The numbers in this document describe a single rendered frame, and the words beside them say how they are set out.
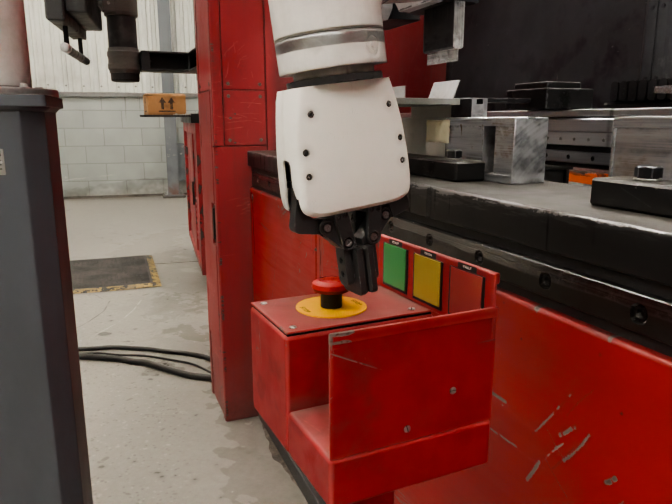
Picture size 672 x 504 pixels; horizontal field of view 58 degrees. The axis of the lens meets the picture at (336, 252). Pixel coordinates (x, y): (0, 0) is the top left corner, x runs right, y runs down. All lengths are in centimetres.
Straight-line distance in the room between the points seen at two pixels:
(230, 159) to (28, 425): 105
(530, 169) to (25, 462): 88
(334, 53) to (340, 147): 7
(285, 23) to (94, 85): 776
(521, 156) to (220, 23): 117
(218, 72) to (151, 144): 635
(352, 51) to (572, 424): 44
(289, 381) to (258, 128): 138
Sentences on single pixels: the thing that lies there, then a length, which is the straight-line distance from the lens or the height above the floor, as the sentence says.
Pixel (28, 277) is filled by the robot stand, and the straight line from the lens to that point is 99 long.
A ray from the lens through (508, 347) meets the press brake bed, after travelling 75.
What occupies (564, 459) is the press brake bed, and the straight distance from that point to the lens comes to 72.
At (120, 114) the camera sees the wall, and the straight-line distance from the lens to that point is 818.
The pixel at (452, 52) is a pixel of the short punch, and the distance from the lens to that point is 111.
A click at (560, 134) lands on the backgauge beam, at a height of 94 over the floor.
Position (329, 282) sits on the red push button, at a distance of 60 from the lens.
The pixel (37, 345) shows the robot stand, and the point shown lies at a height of 64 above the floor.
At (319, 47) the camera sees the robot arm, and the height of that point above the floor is 102.
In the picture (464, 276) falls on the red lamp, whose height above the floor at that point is 83.
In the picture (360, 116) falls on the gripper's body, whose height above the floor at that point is 97.
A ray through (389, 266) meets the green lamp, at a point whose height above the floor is 81.
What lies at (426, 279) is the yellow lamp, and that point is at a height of 81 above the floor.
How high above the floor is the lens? 97
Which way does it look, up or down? 12 degrees down
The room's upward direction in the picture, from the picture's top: straight up
